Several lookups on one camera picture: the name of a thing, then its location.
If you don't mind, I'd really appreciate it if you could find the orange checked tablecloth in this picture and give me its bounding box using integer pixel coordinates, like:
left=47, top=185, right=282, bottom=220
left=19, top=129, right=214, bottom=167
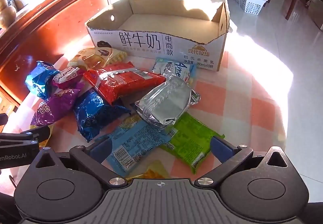
left=0, top=47, right=294, bottom=195

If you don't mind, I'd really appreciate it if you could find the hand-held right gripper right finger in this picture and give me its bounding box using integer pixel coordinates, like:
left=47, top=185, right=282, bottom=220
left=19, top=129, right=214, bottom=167
left=194, top=136, right=293, bottom=186

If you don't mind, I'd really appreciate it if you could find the dark blue foil snack packet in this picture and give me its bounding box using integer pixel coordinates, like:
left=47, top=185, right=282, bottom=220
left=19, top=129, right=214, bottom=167
left=73, top=88, right=132, bottom=143

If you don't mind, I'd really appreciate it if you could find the purple snack packet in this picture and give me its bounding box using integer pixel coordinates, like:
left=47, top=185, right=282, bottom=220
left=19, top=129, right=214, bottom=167
left=32, top=83, right=86, bottom=128

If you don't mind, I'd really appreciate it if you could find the light blue barcode snack packet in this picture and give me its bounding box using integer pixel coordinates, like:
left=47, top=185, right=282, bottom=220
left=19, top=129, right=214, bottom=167
left=96, top=115, right=177, bottom=177

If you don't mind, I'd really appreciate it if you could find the silver foil snack packet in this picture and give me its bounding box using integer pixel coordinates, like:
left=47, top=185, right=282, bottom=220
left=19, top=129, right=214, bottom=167
left=134, top=75, right=201, bottom=130

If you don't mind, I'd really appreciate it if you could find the white printed cardboard box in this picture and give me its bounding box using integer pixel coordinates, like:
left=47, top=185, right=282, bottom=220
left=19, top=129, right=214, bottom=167
left=84, top=0, right=231, bottom=72

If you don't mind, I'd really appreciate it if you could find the beige bread snack packet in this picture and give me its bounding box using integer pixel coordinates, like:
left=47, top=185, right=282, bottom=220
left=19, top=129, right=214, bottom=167
left=67, top=47, right=128, bottom=71

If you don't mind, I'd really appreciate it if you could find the white light blue snack packet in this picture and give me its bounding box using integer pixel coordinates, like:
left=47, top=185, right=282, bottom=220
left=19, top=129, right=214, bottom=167
left=151, top=58, right=197, bottom=85

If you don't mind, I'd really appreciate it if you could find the small magenta snack packet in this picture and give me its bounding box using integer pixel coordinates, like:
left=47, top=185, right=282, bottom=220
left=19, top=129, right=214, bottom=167
left=51, top=67, right=85, bottom=89

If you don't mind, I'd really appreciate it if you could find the white perforated basket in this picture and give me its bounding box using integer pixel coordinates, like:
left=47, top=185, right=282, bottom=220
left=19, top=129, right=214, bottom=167
left=233, top=0, right=268, bottom=16

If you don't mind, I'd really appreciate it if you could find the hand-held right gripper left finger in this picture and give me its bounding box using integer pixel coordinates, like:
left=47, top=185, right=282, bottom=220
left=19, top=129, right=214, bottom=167
left=30, top=136, right=128, bottom=188

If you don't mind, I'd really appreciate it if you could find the shiny blue snack packet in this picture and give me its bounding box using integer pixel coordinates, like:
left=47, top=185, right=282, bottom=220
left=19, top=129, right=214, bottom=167
left=24, top=61, right=61, bottom=101

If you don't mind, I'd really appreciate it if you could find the red snack packet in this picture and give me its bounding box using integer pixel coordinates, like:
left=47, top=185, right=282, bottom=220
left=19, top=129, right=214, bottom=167
left=83, top=62, right=166, bottom=106

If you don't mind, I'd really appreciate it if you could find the green snack packet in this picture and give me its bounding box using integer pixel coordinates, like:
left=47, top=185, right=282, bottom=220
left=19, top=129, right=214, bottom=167
left=159, top=112, right=225, bottom=176

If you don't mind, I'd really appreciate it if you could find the red wooden cabinet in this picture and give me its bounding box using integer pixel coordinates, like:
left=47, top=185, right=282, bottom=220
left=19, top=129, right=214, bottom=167
left=0, top=0, right=112, bottom=109

